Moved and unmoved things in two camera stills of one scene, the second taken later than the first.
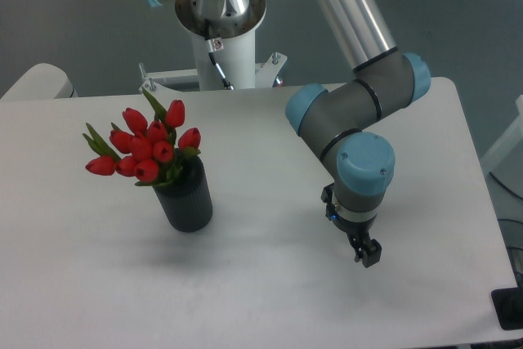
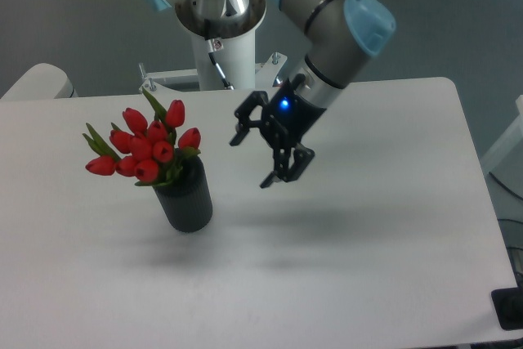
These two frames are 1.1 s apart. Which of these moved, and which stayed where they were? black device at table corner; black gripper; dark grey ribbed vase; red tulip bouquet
Moved: black gripper
Stayed: red tulip bouquet; dark grey ribbed vase; black device at table corner
